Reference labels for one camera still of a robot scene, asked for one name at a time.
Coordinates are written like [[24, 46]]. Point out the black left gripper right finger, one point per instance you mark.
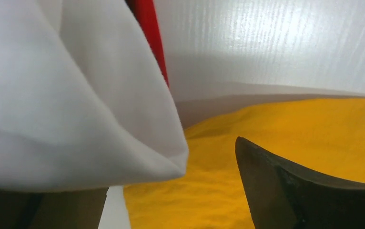
[[282, 194]]

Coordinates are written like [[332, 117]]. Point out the yellow t shirt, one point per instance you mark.
[[325, 135]]

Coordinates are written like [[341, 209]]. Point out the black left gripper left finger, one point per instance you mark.
[[64, 210]]

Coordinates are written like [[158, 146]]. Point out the red folded t shirt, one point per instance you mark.
[[145, 14]]

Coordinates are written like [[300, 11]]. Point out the white folded t shirt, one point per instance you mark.
[[83, 103]]

